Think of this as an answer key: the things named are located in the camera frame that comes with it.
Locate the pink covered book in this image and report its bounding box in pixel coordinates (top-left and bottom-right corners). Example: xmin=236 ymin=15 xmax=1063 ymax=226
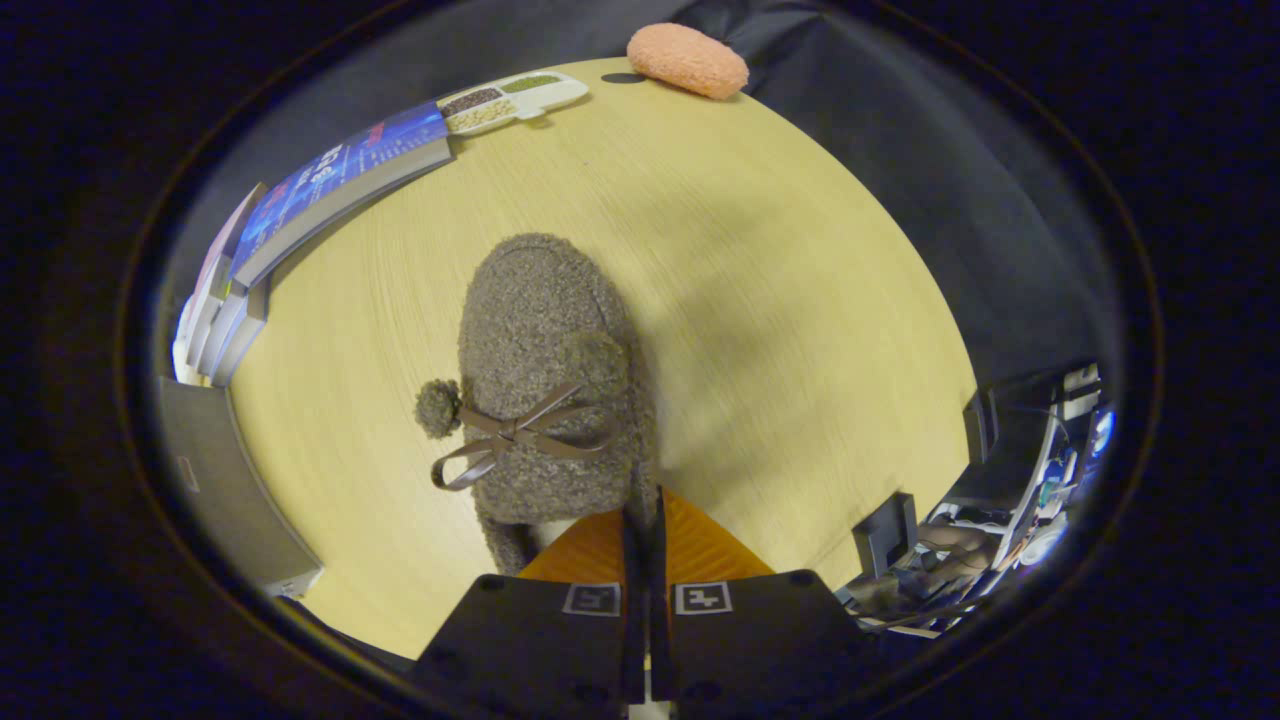
xmin=172 ymin=183 xmax=269 ymax=381

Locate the orange fuzzy plush pad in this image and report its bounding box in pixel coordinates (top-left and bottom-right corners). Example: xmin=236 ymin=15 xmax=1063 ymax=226
xmin=627 ymin=22 xmax=750 ymax=101

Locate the dark monitor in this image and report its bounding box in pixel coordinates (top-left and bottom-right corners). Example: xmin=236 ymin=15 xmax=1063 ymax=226
xmin=960 ymin=372 xmax=1066 ymax=509

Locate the brown fuzzy shoe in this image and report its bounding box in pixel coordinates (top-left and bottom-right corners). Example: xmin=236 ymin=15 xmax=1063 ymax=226
xmin=415 ymin=233 xmax=661 ymax=576

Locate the grey storage box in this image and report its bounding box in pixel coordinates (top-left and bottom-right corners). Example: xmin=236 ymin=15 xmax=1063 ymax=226
xmin=155 ymin=377 xmax=324 ymax=599

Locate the blue book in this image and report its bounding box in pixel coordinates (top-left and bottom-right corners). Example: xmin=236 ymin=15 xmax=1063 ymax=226
xmin=228 ymin=100 xmax=456 ymax=291

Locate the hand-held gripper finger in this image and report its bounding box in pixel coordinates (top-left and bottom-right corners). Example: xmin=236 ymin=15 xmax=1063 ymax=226
xmin=650 ymin=487 xmax=873 ymax=713
xmin=410 ymin=505 xmax=647 ymax=720

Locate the white tray of grains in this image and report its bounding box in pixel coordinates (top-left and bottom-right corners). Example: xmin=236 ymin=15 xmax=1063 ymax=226
xmin=437 ymin=71 xmax=590 ymax=136

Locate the black backdrop cloth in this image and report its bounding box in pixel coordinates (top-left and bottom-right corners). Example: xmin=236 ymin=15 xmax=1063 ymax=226
xmin=150 ymin=0 xmax=1123 ymax=401

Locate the clutter of cables and devices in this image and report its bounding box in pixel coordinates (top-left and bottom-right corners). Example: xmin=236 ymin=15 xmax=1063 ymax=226
xmin=840 ymin=365 xmax=1116 ymax=639

